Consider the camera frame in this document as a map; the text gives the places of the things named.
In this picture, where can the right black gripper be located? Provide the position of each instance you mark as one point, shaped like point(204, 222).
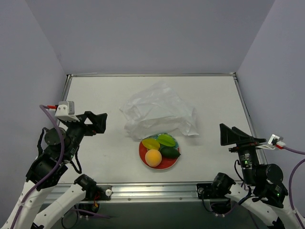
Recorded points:
point(246, 143)

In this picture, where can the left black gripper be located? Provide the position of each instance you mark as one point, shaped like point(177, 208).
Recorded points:
point(84, 123)

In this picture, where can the yellow fake starfruit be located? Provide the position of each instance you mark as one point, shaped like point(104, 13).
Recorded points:
point(151, 143)

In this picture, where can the white translucent plastic bag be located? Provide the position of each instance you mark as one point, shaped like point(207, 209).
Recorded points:
point(158, 109)

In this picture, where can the orange fake fruit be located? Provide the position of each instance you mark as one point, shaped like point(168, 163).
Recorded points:
point(153, 158)

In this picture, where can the dark green fake avocado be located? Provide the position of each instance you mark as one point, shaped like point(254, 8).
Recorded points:
point(170, 152)

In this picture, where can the yellow-green fake fruit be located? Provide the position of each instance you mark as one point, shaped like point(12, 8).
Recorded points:
point(166, 140)

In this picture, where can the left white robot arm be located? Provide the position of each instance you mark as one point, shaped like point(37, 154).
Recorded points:
point(41, 179)

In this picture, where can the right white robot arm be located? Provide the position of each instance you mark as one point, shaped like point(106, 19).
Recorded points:
point(266, 197)

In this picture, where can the red and teal plate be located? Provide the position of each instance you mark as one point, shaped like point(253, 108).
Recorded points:
point(159, 151)

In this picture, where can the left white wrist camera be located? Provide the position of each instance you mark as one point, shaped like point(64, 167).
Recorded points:
point(64, 111)

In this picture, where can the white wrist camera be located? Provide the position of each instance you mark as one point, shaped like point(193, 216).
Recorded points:
point(64, 111)
point(274, 142)

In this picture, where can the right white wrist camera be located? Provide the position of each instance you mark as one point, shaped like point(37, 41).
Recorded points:
point(274, 142)

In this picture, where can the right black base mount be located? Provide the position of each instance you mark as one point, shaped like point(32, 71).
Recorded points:
point(214, 203)

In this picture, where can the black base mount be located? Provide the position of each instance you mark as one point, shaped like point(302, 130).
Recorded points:
point(83, 202)
point(214, 203)

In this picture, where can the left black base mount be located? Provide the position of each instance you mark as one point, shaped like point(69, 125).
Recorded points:
point(83, 202)

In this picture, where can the aluminium front rail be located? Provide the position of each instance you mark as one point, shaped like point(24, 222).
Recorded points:
point(151, 192)

